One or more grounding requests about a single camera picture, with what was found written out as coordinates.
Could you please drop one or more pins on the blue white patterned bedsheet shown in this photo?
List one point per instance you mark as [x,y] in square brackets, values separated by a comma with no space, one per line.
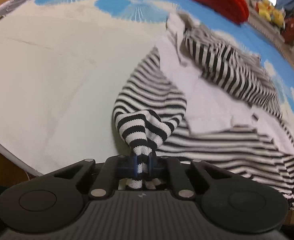
[63,63]

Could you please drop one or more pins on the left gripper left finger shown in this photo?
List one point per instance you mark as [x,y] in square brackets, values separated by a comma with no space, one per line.
[50,202]

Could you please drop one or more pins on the dark red plush bag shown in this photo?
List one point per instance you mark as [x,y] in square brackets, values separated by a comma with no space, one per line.
[288,33]

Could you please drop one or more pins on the yellow plush toys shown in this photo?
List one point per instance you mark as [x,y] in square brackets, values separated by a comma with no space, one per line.
[267,11]

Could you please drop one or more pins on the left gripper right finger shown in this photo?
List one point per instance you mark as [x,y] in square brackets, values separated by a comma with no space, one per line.
[228,200]

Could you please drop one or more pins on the black white striped garment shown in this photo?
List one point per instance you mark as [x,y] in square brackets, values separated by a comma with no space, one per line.
[197,95]

